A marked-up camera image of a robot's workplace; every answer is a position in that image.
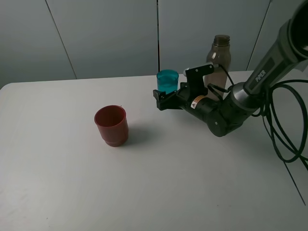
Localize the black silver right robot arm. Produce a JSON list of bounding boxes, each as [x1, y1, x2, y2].
[[153, 0, 308, 137]]

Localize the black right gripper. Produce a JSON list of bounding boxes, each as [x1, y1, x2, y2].
[[153, 82, 219, 124]]

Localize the red plastic cup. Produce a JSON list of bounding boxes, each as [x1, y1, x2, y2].
[[94, 105, 128, 147]]

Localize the smoky translucent plastic bottle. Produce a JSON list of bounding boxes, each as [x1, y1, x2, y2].
[[204, 35, 231, 88]]

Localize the teal translucent plastic cup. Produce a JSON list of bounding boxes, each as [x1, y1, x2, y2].
[[156, 69, 179, 94]]

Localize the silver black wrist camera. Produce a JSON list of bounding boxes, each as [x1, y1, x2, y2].
[[183, 62, 215, 96]]

